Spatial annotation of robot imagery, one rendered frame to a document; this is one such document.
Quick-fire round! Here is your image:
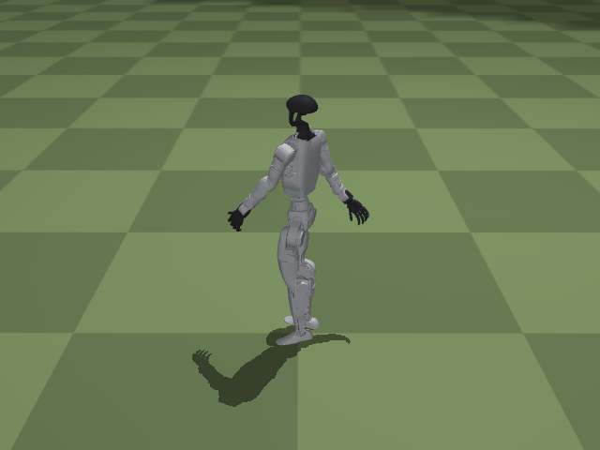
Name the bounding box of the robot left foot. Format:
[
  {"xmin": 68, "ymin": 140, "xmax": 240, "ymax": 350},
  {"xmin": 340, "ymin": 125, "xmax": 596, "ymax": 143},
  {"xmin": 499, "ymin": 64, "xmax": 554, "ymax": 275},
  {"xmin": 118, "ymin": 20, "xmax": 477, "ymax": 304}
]
[{"xmin": 276, "ymin": 329, "xmax": 313, "ymax": 345}]

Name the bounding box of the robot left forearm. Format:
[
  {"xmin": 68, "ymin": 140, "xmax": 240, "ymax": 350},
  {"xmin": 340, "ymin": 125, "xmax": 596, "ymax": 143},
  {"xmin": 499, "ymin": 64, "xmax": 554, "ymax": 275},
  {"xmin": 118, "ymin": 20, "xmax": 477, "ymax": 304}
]
[{"xmin": 238, "ymin": 179, "xmax": 269, "ymax": 216}]

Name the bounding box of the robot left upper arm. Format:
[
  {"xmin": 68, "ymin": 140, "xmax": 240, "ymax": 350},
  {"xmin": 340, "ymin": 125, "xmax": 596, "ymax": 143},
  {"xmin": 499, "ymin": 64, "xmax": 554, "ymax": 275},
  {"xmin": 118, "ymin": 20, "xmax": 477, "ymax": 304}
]
[{"xmin": 258, "ymin": 142, "xmax": 298, "ymax": 192}]

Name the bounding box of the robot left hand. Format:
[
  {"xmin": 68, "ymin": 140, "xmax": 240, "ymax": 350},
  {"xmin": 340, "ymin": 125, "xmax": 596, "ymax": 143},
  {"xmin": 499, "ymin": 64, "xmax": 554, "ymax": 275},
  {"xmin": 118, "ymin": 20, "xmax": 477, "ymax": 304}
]
[{"xmin": 228, "ymin": 204, "xmax": 251, "ymax": 232}]

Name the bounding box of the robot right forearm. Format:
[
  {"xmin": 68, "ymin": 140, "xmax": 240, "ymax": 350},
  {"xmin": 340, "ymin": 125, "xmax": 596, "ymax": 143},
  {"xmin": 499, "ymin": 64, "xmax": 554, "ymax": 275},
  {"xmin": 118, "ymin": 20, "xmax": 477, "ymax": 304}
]
[{"xmin": 325, "ymin": 166, "xmax": 350, "ymax": 202}]

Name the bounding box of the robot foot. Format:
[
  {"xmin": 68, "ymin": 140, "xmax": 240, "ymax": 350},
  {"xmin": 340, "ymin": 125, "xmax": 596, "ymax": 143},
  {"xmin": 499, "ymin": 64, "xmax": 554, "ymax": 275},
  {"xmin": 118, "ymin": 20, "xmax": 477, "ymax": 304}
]
[
  {"xmin": 276, "ymin": 329, "xmax": 313, "ymax": 345},
  {"xmin": 284, "ymin": 316, "xmax": 320, "ymax": 329}
]

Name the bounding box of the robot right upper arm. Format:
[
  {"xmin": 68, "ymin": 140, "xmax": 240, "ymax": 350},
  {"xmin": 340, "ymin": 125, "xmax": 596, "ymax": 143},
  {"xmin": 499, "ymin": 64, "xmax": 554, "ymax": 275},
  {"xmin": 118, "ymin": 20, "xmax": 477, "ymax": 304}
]
[{"xmin": 315, "ymin": 130, "xmax": 334, "ymax": 176}]

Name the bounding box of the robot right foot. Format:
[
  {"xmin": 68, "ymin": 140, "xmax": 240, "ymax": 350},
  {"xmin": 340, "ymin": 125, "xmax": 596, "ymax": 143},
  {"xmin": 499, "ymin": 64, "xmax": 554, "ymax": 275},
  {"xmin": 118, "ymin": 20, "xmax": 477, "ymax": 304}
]
[{"xmin": 284, "ymin": 316, "xmax": 320, "ymax": 329}]

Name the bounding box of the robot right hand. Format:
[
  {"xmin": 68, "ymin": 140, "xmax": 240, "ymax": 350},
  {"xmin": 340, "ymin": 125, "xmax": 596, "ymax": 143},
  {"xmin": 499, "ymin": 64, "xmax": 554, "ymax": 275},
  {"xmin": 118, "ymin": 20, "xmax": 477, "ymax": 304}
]
[{"xmin": 343, "ymin": 189, "xmax": 369, "ymax": 225}]

